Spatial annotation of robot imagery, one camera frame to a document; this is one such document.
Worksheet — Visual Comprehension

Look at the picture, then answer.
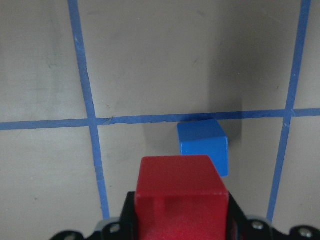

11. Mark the blue block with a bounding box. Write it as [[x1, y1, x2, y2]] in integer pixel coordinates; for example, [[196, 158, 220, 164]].
[[177, 119, 229, 177]]

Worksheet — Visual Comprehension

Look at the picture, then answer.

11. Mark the red block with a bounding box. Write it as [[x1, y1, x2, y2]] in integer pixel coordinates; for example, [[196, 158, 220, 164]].
[[134, 155, 229, 240]]

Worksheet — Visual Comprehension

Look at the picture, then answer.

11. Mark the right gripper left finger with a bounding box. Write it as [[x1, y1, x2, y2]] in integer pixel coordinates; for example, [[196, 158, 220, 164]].
[[120, 191, 138, 240]]

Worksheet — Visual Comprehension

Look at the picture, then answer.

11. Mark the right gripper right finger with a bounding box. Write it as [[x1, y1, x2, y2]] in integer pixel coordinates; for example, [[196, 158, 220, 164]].
[[226, 192, 250, 240]]

